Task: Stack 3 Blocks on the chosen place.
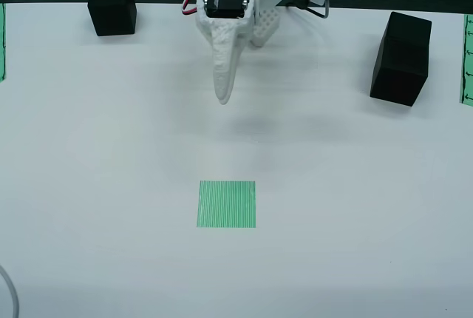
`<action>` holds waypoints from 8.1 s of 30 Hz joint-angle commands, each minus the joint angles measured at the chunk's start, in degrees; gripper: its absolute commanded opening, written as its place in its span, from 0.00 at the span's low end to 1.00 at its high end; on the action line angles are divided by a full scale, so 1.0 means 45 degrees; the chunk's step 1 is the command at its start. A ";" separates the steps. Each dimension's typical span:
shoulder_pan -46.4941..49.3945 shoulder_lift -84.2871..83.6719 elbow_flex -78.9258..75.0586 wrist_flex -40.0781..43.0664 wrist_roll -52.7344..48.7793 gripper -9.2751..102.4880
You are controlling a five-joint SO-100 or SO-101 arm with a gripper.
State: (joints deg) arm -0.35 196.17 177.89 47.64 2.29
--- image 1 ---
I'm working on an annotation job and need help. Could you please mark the green paper strip with arrows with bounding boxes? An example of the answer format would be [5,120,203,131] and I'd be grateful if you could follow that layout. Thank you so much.
[459,13,473,105]

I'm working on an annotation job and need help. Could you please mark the green striped square marker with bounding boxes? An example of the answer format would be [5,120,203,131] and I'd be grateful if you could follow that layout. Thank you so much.
[195,180,256,229]

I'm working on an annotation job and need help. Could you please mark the black camera cable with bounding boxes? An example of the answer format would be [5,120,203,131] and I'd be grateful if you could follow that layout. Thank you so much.
[286,0,330,20]

